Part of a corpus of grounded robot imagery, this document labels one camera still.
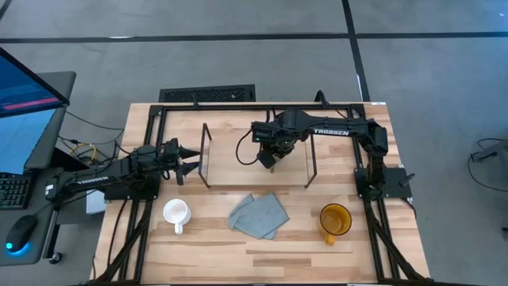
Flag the blue lit desk monitor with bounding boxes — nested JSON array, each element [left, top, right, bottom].
[[0, 46, 71, 176]]

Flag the small white box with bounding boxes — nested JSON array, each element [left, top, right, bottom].
[[86, 189, 108, 216]]

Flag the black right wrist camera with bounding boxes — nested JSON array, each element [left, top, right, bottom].
[[251, 122, 275, 144]]

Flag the wooden shelf with black frame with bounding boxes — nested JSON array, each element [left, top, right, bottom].
[[197, 122, 319, 190]]

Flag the black keyboard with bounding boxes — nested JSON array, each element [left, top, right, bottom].
[[0, 172, 33, 211]]

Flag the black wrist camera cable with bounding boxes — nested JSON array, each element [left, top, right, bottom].
[[235, 128, 260, 167]]

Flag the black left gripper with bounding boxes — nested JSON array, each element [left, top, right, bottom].
[[160, 137, 201, 187]]

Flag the grey knitted cloth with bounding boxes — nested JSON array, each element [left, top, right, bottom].
[[227, 192, 291, 241]]

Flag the yellow coiled cable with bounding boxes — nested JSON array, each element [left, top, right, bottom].
[[68, 142, 98, 164]]

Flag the black floor stand with cable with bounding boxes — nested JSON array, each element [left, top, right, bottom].
[[467, 137, 508, 192]]

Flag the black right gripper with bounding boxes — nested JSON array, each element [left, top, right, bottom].
[[258, 128, 299, 170]]

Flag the black aluminium table frame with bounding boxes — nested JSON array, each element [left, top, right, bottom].
[[90, 102, 434, 286]]

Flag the black floor vent grille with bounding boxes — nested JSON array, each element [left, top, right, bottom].
[[158, 83, 256, 103]]

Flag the amber glass mug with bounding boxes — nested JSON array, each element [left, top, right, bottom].
[[319, 203, 353, 247]]

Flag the white ceramic mug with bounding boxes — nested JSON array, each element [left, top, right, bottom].
[[163, 198, 193, 236]]

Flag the dark grey side desk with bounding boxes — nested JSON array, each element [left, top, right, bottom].
[[0, 71, 77, 267]]

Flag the black mouse with blue light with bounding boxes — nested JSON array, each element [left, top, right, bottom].
[[4, 214, 38, 254]]

